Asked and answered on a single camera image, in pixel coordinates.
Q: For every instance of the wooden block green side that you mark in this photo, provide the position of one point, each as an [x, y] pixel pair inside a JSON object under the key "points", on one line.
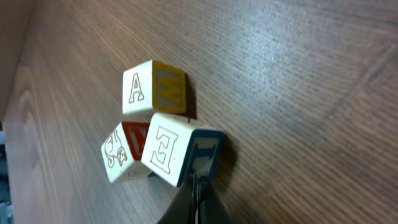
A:
{"points": [[154, 86]]}

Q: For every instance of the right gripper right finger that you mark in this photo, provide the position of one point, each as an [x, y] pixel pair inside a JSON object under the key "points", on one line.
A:
{"points": [[210, 209]]}

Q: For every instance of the plain wooden block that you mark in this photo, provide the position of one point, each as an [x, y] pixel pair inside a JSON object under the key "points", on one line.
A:
{"points": [[177, 147]]}

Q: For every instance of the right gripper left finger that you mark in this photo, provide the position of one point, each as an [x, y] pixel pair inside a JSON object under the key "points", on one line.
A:
{"points": [[182, 209]]}

